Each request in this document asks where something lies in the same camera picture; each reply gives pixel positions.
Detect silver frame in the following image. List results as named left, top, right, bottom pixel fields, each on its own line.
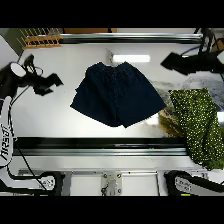
left=13, top=32, right=221, bottom=197

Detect brown wooden rack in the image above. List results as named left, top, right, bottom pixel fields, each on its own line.
left=16, top=28, right=65, bottom=51

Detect dark blue shorts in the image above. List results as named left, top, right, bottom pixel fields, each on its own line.
left=69, top=60, right=167, bottom=129

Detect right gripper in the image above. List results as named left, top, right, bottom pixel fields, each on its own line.
left=160, top=52, right=194, bottom=76

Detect black cable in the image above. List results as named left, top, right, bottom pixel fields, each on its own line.
left=9, top=99, right=48, bottom=192

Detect green dotted garment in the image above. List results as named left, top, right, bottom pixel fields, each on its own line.
left=168, top=87, right=224, bottom=171

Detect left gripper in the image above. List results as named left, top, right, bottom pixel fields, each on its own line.
left=31, top=73, right=65, bottom=98

